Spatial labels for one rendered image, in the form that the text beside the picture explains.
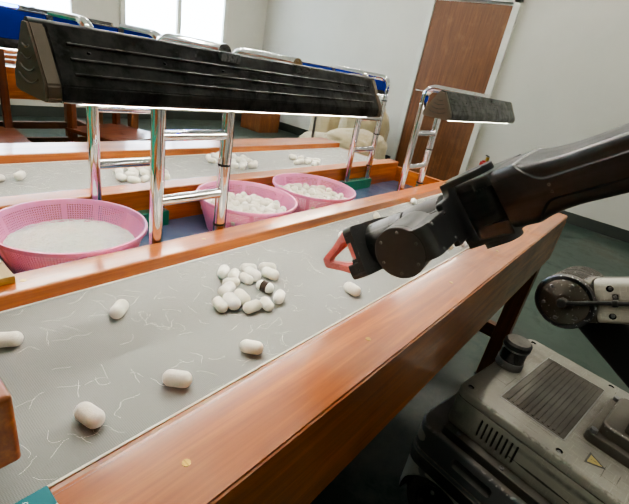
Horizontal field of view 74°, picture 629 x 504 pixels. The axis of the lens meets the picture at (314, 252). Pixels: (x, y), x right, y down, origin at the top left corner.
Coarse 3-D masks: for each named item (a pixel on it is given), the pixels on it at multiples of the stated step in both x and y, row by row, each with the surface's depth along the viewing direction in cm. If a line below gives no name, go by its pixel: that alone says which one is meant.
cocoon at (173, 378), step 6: (168, 372) 50; (174, 372) 50; (180, 372) 50; (186, 372) 50; (162, 378) 50; (168, 378) 49; (174, 378) 50; (180, 378) 50; (186, 378) 50; (192, 378) 51; (168, 384) 50; (174, 384) 50; (180, 384) 50; (186, 384) 50
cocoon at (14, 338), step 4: (0, 332) 51; (4, 332) 51; (8, 332) 51; (12, 332) 51; (16, 332) 52; (20, 332) 52; (0, 336) 51; (4, 336) 51; (8, 336) 51; (12, 336) 51; (16, 336) 51; (20, 336) 52; (0, 340) 50; (4, 340) 51; (8, 340) 51; (12, 340) 51; (16, 340) 51; (20, 340) 52; (0, 344) 50; (4, 344) 51; (8, 344) 51; (12, 344) 51; (16, 344) 51
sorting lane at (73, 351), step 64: (256, 256) 86; (320, 256) 92; (448, 256) 105; (0, 320) 56; (64, 320) 58; (128, 320) 60; (192, 320) 63; (256, 320) 66; (320, 320) 69; (64, 384) 48; (128, 384) 50; (192, 384) 51; (64, 448) 41
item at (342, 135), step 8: (344, 128) 406; (352, 128) 410; (328, 136) 385; (336, 136) 379; (344, 136) 377; (360, 136) 381; (368, 136) 389; (344, 144) 374; (360, 144) 375; (368, 144) 380; (384, 144) 402; (360, 152) 377; (368, 152) 380; (376, 152) 391; (384, 152) 405
